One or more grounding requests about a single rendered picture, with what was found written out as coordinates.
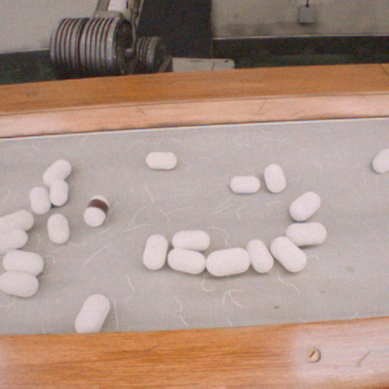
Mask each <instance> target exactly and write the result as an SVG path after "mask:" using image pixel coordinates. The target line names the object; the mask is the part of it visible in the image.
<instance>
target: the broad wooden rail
mask: <svg viewBox="0 0 389 389"><path fill-rule="evenodd" d="M364 118H389V63H384V64H356V65H343V64H342V65H328V66H299V67H285V68H274V67H271V68H256V69H228V70H212V71H198V72H174V73H164V74H153V75H139V76H118V77H96V78H81V79H75V80H67V81H52V82H31V83H25V84H11V85H0V139H4V138H19V137H34V136H48V135H66V134H77V133H92V132H108V131H123V130H137V129H169V128H184V127H200V126H214V125H230V124H245V123H261V122H305V121H320V120H335V119H338V120H349V119H364Z"/></svg>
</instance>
